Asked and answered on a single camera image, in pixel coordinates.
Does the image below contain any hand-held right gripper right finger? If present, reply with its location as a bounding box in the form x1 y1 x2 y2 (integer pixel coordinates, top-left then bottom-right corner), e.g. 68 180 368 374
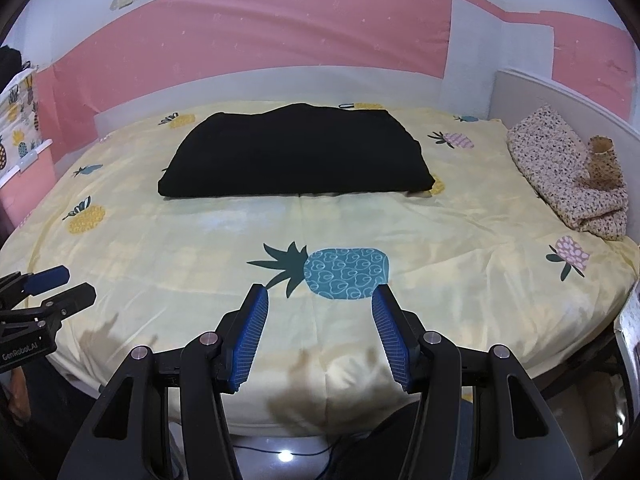
371 285 583 480

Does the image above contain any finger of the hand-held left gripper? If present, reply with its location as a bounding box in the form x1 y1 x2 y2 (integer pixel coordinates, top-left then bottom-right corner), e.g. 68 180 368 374
0 282 97 333
0 266 70 306

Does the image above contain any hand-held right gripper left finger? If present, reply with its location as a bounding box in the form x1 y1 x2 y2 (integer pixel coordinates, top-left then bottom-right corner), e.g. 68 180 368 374
57 284 269 480

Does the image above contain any black large jacket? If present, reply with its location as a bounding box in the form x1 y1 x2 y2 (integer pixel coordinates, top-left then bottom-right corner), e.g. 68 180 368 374
157 103 435 199

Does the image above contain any person's left forearm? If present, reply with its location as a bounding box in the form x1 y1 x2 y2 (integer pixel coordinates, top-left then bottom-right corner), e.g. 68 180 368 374
0 367 32 441

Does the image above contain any yellow pineapple print bed sheet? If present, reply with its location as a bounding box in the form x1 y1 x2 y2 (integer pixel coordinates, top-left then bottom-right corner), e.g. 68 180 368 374
0 102 640 436

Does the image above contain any pineapple print hanging organizer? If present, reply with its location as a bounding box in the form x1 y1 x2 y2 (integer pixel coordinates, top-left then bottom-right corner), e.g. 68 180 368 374
0 67 53 183

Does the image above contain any floral folded blanket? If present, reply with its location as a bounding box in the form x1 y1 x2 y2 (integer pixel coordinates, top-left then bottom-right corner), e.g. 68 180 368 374
506 105 629 240

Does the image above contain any beige floral fabric roll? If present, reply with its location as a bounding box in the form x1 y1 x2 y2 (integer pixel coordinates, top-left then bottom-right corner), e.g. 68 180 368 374
586 135 624 191

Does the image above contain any white headboard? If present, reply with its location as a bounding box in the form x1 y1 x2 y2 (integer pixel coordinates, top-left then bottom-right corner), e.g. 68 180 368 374
492 67 640 161

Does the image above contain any black cable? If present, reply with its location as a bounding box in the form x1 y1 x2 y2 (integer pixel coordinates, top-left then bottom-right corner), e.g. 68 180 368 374
232 435 351 463

